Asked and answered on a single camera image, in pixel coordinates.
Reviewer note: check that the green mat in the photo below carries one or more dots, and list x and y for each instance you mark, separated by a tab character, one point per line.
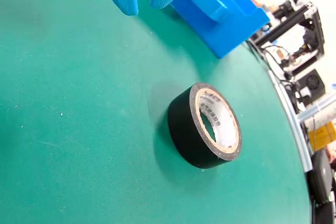
78	129

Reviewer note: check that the black box with fan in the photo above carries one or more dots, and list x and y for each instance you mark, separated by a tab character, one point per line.
312	82

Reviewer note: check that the black aluminium frame machine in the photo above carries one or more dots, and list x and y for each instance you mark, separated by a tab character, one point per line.
313	22

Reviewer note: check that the black rounded device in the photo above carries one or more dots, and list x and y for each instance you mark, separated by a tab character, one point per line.
321	176

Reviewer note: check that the translucent plastic bar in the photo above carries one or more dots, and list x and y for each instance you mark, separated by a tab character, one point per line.
315	110

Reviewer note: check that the yellow cardboard box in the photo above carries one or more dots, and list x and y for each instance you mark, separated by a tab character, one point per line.
321	136

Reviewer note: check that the black electrical tape roll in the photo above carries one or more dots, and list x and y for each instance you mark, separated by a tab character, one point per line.
181	129

